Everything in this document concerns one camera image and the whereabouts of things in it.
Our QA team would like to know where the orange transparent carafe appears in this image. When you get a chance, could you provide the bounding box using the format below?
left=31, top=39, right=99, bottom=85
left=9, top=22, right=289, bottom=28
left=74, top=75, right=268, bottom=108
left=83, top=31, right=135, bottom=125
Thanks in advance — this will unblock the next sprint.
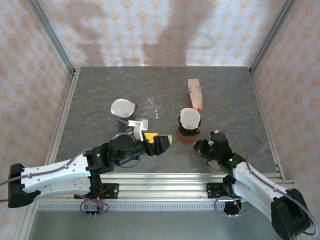
left=176, top=129, right=198, bottom=145

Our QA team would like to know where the clear transparent dripper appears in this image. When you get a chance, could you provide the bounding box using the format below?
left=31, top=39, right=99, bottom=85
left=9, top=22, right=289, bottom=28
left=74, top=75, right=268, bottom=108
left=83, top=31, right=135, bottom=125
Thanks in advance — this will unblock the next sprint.
left=111, top=132, right=131, bottom=142

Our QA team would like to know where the dark green transparent dripper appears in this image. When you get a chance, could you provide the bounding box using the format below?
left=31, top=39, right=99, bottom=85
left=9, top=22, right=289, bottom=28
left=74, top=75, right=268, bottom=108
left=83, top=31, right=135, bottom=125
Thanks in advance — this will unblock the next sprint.
left=177, top=107, right=202, bottom=136

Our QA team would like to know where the clear transparent carafe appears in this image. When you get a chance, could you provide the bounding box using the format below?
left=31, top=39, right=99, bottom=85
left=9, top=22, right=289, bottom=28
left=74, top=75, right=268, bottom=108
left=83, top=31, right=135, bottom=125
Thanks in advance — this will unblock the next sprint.
left=140, top=96, right=165, bottom=120

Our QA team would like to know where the grey transparent dripper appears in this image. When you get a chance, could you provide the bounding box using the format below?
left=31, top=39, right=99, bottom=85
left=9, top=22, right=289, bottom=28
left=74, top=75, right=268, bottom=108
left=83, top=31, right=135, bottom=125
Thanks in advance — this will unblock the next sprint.
left=110, top=98, right=140, bottom=121

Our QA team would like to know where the white paper coffee filter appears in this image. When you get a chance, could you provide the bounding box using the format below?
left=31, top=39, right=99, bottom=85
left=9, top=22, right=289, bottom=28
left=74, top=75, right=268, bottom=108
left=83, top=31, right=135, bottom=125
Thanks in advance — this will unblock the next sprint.
left=180, top=108, right=201, bottom=131
left=111, top=99, right=135, bottom=118

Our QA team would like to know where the white orange filter pack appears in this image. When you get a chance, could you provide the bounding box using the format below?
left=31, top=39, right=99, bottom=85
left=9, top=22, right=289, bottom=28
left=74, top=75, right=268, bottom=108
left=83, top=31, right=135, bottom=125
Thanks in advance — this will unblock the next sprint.
left=187, top=78, right=204, bottom=112

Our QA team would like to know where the wide aluminium extrusion beam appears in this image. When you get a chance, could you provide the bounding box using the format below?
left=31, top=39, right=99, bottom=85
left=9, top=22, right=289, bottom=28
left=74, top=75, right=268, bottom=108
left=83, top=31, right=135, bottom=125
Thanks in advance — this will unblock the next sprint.
left=31, top=179, right=300, bottom=201

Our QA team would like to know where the narrow aluminium extrusion rail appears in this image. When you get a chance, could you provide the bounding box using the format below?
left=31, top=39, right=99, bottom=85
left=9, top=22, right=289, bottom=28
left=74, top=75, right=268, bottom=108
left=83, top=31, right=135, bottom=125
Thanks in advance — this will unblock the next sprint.
left=46, top=172, right=285, bottom=180

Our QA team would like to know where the aluminium table edge rail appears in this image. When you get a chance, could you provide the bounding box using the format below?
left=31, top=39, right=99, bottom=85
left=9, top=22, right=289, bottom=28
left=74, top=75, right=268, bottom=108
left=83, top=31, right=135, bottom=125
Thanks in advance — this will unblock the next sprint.
left=248, top=69, right=286, bottom=181
left=39, top=67, right=81, bottom=181

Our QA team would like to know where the white slotted cable duct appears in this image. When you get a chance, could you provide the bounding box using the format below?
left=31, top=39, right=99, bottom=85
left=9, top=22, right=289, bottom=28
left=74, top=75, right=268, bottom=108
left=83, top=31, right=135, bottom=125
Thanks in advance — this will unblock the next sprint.
left=69, top=201, right=227, bottom=212

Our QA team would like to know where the aluminium frame post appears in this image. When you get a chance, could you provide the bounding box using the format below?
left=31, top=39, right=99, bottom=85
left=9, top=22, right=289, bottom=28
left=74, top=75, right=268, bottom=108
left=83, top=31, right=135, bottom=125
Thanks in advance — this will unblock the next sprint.
left=26, top=0, right=77, bottom=76
left=249, top=0, right=299, bottom=75

